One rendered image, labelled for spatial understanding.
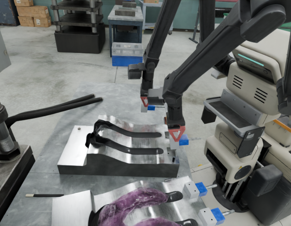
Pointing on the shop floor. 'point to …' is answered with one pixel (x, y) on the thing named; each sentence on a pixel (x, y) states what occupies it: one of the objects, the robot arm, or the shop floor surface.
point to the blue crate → (125, 60)
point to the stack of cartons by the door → (32, 14)
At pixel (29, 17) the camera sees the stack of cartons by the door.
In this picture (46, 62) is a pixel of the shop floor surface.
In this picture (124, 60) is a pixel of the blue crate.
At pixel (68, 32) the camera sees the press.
